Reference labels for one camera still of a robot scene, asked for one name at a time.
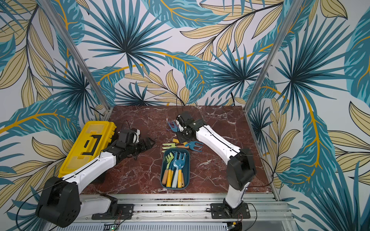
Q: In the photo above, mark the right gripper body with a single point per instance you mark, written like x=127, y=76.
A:
x=185, y=133

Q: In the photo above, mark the aluminium rail frame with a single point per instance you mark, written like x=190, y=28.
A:
x=208, y=207

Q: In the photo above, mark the metal corner post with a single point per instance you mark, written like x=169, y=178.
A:
x=63, y=32
x=288, y=20

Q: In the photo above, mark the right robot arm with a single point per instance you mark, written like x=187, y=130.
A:
x=240, y=164

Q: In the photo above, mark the teal rake wooden handle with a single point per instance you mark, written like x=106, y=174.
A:
x=192, y=145

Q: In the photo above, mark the green fork yellow handle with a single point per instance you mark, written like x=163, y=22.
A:
x=170, y=145

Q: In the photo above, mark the right metal corner post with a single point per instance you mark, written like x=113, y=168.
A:
x=288, y=20

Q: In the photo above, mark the yellow toolbox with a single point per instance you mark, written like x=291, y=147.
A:
x=94, y=137

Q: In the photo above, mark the teal storage tray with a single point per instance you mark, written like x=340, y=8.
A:
x=185, y=169

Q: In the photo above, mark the teal claw rake yellow handle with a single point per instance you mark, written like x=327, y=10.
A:
x=182, y=163

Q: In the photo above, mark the green rake wooden handle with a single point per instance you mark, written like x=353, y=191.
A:
x=169, y=159

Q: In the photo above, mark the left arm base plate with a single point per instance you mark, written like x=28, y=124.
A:
x=117, y=211

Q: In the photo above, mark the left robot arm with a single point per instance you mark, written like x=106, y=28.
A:
x=60, y=201

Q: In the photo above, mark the left metal corner post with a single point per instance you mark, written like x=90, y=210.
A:
x=63, y=32

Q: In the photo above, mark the light blue fork rake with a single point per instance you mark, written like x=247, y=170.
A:
x=177, y=166

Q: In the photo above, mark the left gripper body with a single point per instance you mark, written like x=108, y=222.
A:
x=136, y=148

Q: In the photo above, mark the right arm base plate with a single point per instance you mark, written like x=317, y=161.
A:
x=229, y=212

